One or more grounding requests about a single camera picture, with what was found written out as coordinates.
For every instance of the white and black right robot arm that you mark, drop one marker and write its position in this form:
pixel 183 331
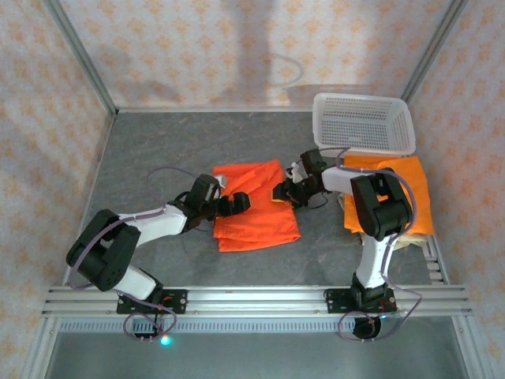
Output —
pixel 382 205

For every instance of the aluminium frame post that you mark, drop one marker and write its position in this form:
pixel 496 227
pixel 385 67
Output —
pixel 434 47
pixel 81 51

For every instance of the light orange shorts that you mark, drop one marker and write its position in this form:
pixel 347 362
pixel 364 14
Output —
pixel 418 189

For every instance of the red-orange shorts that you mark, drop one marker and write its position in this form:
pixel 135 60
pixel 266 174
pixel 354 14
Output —
pixel 260 225

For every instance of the white perforated plastic basket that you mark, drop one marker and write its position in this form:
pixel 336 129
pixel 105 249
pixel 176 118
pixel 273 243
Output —
pixel 363 122

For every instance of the aluminium frame leg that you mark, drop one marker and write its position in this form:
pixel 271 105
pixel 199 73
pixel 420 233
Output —
pixel 39 347
pixel 471 347

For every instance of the beige shorts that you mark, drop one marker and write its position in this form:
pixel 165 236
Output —
pixel 414 239

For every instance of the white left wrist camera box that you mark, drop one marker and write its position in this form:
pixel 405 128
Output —
pixel 221 181

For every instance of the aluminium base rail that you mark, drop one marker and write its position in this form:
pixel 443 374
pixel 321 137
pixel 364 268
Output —
pixel 256 300

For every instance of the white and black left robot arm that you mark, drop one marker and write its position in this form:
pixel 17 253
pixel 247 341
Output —
pixel 102 252

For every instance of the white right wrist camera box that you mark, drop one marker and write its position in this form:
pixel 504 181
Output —
pixel 294 169

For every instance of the aluminium frame bar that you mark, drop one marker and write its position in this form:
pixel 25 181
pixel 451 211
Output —
pixel 217 109

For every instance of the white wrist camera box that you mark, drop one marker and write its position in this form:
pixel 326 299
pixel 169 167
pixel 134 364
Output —
pixel 221 181
pixel 294 169

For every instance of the black connector block with LED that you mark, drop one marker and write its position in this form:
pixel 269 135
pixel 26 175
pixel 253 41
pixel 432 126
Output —
pixel 163 340

